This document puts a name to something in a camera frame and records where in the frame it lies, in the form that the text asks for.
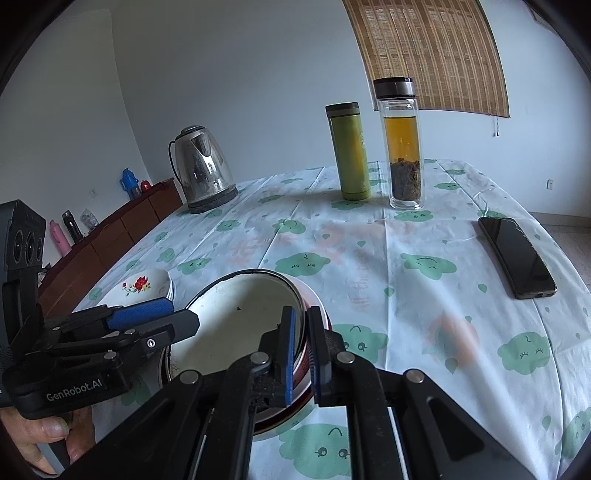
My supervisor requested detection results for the red flower white plate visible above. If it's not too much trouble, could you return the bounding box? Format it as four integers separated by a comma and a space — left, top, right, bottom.
98, 268, 174, 307

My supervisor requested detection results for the person's left hand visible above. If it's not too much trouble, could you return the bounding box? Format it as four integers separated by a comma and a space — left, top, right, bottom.
1, 407, 95, 475

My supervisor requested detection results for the stainless steel bowl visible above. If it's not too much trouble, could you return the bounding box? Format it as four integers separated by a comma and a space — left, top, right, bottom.
158, 346, 172, 388

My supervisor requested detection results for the brown wooden sideboard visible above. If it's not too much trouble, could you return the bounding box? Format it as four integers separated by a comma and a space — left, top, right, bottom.
39, 179, 182, 317

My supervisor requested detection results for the black thermos flask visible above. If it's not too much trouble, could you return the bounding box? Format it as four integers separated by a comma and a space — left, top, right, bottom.
62, 210, 84, 244

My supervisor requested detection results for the pink thermos flask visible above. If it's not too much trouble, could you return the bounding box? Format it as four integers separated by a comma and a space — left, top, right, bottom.
49, 220, 71, 257

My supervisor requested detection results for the clear patterned glass jar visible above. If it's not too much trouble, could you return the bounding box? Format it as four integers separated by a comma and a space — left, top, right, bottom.
80, 209, 99, 232

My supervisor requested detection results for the cloud print tablecloth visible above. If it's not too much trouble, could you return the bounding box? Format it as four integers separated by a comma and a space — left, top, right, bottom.
81, 160, 590, 479

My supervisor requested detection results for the blue thermos jug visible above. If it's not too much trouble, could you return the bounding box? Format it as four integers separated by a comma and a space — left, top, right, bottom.
119, 168, 141, 200

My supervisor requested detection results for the stainless electric kettle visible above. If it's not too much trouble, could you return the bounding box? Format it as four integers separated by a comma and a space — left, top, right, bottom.
168, 125, 238, 214

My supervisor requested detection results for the black smartphone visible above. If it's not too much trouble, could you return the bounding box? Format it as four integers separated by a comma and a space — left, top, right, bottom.
478, 217, 557, 300

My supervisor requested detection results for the green thermos bottle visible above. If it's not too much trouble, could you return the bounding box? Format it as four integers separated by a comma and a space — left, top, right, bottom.
325, 102, 370, 201

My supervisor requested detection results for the glass tea bottle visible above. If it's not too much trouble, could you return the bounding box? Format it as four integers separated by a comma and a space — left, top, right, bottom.
373, 77, 423, 210

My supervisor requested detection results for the bamboo window blind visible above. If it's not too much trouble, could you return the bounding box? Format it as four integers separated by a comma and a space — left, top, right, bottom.
344, 0, 510, 118

